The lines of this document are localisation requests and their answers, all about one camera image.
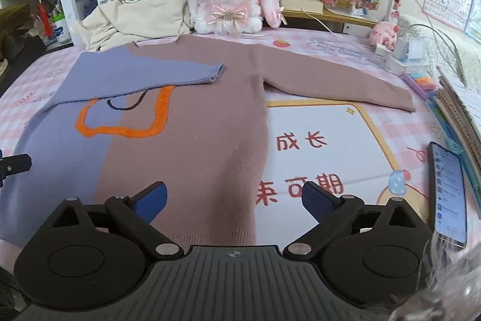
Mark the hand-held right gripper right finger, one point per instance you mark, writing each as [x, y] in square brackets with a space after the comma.
[320, 201]

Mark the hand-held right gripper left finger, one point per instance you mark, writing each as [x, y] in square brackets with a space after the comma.
[150, 202]

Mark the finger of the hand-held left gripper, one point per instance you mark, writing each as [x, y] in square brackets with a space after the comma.
[17, 165]

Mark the purple and mauve sweater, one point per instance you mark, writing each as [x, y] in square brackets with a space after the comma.
[195, 140]

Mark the pink checked printed desk mat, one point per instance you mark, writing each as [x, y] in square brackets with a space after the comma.
[338, 155]

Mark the smartphone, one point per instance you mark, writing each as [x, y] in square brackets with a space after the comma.
[449, 193]

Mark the olive brown jacket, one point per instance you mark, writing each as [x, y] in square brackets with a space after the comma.
[17, 29]

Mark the desk organiser with pens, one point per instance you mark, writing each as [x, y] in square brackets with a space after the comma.
[60, 25]

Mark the fluffy grey fur trim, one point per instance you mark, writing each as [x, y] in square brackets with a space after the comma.
[443, 287]

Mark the red tassel ornament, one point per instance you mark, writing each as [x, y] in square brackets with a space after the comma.
[44, 14]

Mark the colourful sticky note pads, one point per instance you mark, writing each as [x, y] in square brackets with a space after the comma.
[421, 86]

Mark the white charger plug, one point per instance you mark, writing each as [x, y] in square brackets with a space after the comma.
[381, 49]

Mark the stack of notebooks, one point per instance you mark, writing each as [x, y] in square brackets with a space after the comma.
[462, 110]

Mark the pink pig plush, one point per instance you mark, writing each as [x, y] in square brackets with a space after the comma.
[385, 33]

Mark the cream tote bag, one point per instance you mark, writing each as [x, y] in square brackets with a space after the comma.
[150, 12]

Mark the cream thick book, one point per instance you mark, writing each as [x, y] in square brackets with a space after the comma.
[302, 5]

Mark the cartoon deer wall sticker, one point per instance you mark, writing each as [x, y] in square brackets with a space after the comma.
[397, 1]

